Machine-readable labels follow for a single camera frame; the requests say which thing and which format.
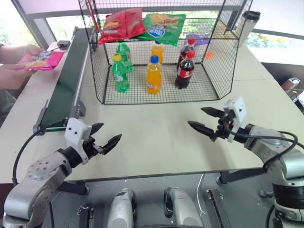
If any orange soda bottle blue cap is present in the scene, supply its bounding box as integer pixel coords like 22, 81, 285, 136
150, 40, 165, 65
145, 55, 163, 95

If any purple snack bag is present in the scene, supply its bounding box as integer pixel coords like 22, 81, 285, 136
183, 33, 211, 47

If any green chips bag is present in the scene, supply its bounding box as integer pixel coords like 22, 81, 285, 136
136, 13, 187, 47

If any red chips bag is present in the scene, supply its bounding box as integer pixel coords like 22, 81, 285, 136
97, 7, 146, 46

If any black metal bar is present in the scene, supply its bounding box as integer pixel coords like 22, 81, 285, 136
206, 188, 232, 228
76, 205, 95, 228

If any cola bottle red cap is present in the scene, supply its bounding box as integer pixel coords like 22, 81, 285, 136
174, 50, 196, 90
176, 38, 197, 70

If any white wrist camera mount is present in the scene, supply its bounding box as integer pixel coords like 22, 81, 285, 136
64, 117, 94, 165
223, 96, 247, 143

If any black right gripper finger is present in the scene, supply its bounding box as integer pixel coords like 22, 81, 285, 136
200, 107, 225, 117
187, 121, 218, 139

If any silver tumbler black lid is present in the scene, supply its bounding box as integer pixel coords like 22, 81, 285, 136
235, 10, 262, 48

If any green conveyor belt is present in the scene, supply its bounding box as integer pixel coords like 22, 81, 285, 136
32, 26, 96, 136

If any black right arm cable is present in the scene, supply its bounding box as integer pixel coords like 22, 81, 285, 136
227, 131, 299, 172

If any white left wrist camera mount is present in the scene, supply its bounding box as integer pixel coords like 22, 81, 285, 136
64, 117, 94, 165

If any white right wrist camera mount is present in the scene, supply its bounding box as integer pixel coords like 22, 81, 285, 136
223, 96, 247, 143

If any person's right hand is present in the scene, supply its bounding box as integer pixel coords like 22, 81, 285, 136
0, 63, 37, 90

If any black device red display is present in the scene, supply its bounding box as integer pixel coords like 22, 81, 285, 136
281, 76, 301, 96

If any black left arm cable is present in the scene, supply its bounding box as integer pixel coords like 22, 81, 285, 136
12, 119, 70, 186

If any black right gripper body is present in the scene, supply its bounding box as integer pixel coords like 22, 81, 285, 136
210, 111, 235, 143

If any grey rounded robot leg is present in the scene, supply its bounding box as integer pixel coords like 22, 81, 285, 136
163, 186, 204, 228
106, 188, 137, 228

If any thin white cable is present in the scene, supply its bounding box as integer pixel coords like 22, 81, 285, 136
196, 173, 206, 217

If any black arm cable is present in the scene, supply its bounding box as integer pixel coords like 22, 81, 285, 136
227, 131, 299, 172
12, 119, 70, 186

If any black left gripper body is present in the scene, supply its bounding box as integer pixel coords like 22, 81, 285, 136
82, 136, 106, 159

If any green soda bottle yellow cap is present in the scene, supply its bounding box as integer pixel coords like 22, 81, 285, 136
111, 53, 131, 93

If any pink chips bag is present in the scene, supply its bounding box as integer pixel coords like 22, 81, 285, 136
16, 50, 66, 72

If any person's left hand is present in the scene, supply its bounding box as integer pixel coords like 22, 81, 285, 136
23, 44, 46, 57

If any black table bracket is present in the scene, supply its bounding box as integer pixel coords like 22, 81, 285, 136
216, 167, 267, 185
56, 180, 90, 196

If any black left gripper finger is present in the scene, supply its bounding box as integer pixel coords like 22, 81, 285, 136
102, 133, 123, 155
90, 122, 105, 137

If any black wire rack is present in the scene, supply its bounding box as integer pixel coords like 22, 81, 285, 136
78, 0, 254, 106

